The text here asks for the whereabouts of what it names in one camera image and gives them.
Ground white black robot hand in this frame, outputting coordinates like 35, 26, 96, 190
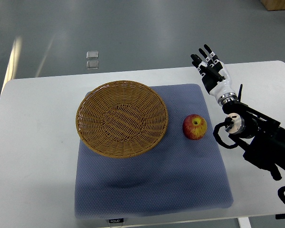
190, 44, 238, 106

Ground red yellow apple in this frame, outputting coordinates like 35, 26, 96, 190
182, 114, 208, 140

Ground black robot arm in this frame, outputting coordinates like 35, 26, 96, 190
223, 85, 285, 181

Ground brown wicker basket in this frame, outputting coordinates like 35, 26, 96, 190
76, 80, 169, 159

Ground wooden box corner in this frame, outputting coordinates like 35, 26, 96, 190
261, 0, 285, 11

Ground blue grey cloth mat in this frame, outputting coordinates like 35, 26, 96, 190
75, 84, 233, 219

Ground upper metal floor plate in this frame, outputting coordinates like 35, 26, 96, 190
86, 51, 99, 59

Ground metal floor plate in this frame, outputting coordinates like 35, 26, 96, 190
86, 51, 99, 59
86, 60, 99, 69

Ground lower metal floor plate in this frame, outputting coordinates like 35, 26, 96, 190
86, 60, 99, 69

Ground white table leg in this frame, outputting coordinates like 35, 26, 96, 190
238, 217, 252, 228

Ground black table control label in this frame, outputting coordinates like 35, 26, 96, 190
109, 218, 124, 224

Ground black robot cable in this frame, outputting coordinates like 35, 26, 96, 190
213, 122, 285, 212

